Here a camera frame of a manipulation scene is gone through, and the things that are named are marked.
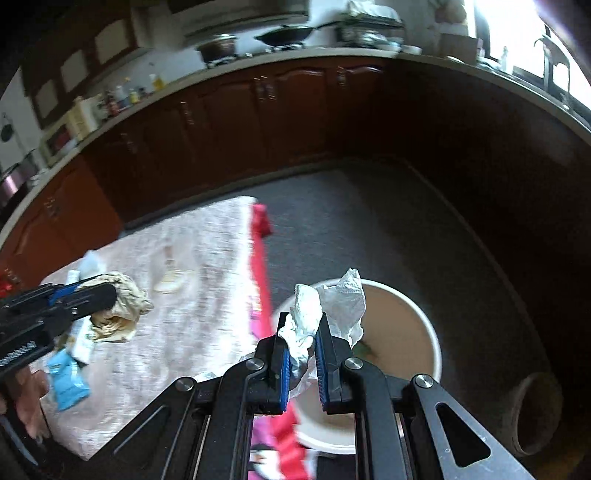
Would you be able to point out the white microwave oven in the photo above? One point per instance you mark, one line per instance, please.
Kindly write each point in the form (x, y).
(57, 141)

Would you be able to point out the black wok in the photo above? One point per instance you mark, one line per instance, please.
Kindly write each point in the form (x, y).
(286, 34)

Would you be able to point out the dark clay jar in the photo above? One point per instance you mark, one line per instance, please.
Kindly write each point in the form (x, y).
(538, 415)

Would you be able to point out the brown paper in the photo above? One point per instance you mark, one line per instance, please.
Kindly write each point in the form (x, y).
(121, 304)

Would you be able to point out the white lace tablecloth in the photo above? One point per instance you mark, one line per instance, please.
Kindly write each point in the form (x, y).
(184, 258)

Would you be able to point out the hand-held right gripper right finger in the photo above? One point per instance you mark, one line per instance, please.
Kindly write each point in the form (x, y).
(325, 369)

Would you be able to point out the dark cooking pot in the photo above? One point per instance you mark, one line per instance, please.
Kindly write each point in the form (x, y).
(216, 47)

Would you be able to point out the small white tissue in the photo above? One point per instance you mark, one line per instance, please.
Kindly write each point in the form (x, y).
(92, 262)

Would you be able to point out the metal sink faucet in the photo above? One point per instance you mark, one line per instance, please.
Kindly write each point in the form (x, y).
(547, 60)

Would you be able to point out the white snack packet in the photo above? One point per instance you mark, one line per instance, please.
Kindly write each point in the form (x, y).
(83, 341)

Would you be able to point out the brown kitchen cabinets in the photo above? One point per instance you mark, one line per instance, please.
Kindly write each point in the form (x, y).
(78, 55)
(221, 124)

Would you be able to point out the brown lower kitchen cabinets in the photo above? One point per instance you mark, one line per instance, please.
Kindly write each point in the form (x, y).
(221, 124)

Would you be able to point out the person's left hand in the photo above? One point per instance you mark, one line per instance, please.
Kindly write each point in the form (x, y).
(27, 397)

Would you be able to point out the white round bucket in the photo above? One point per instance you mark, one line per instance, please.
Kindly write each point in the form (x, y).
(406, 337)

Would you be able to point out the metal dish rack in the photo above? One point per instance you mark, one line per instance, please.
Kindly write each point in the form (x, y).
(369, 32)

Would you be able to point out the white bottle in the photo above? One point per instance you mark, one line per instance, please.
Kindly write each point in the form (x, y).
(121, 95)

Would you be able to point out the red pink plastic bag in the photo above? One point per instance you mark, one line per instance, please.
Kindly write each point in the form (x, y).
(260, 267)

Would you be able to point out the brown upper kitchen cabinets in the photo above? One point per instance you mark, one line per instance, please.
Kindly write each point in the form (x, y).
(78, 55)

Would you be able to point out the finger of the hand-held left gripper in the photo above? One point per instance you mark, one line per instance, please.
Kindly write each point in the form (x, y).
(94, 299)
(64, 291)

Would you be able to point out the yellow bottle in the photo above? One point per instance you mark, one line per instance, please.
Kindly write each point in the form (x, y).
(157, 82)

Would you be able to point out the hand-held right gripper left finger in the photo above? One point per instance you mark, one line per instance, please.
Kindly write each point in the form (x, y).
(284, 369)

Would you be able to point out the blue snack packet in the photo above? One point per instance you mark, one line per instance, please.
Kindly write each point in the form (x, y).
(68, 381)

